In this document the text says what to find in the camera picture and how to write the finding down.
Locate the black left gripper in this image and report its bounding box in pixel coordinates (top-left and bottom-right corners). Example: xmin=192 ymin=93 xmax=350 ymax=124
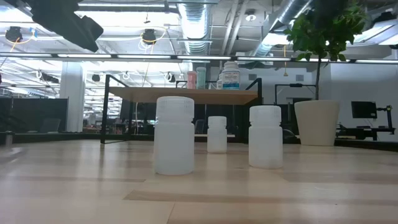
xmin=27 ymin=0 xmax=105 ymax=54

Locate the pink translucent vial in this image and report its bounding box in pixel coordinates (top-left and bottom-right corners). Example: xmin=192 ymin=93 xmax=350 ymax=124
xmin=187 ymin=70 xmax=197 ymax=90

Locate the teal blue pill vial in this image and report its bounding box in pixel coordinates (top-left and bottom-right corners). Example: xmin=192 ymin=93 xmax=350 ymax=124
xmin=196 ymin=67 xmax=207 ymax=90

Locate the translucent white plastic bottle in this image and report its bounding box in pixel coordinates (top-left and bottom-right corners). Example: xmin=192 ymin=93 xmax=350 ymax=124
xmin=248 ymin=105 xmax=284 ymax=170
xmin=154 ymin=96 xmax=196 ymax=176
xmin=206 ymin=116 xmax=228 ymax=154

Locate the white pillar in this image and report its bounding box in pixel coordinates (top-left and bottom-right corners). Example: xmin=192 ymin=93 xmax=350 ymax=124
xmin=59 ymin=61 xmax=86 ymax=133

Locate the black partition panel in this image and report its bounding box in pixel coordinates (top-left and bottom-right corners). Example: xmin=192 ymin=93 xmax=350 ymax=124
xmin=0 ymin=96 xmax=69 ymax=134

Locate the grey office chair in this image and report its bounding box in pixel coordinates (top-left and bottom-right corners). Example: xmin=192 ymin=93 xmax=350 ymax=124
xmin=193 ymin=119 xmax=207 ymax=134

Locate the green leafy plant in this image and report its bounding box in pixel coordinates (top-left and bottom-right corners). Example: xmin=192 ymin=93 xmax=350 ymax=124
xmin=282 ymin=0 xmax=366 ymax=101

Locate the white round plant pot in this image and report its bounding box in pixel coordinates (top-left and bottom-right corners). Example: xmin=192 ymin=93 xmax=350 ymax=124
xmin=294 ymin=100 xmax=341 ymax=147

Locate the small black background monitor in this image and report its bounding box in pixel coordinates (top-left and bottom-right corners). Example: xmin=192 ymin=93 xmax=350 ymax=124
xmin=351 ymin=101 xmax=378 ymax=119

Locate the black background desk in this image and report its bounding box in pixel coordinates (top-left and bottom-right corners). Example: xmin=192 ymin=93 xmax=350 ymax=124
xmin=337 ymin=124 xmax=396 ymax=141

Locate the black ceiling cable reel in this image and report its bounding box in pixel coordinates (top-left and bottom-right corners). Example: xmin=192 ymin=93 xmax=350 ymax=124
xmin=4 ymin=26 xmax=35 ymax=52
xmin=138 ymin=28 xmax=169 ymax=50

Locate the ribbed silver air duct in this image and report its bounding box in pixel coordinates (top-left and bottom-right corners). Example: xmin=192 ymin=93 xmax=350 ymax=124
xmin=177 ymin=0 xmax=216 ymax=82

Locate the wooden shelf with black frame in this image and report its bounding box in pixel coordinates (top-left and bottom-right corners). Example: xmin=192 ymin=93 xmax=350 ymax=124
xmin=99 ymin=73 xmax=264 ymax=149

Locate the black table frame rail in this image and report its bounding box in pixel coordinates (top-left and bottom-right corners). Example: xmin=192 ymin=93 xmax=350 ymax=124
xmin=102 ymin=133 xmax=296 ymax=144
xmin=0 ymin=131 xmax=103 ymax=146
xmin=334 ymin=138 xmax=398 ymax=153

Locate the yellow hanging cord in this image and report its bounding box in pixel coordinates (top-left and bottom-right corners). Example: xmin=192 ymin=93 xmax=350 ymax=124
xmin=282 ymin=45 xmax=289 ymax=77

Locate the slanted silver air duct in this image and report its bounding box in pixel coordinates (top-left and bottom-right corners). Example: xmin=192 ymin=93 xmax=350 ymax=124
xmin=248 ymin=0 xmax=313 ymax=58

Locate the black background rig frame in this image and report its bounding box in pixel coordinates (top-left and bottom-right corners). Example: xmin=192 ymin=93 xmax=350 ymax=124
xmin=274 ymin=83 xmax=318 ymax=105

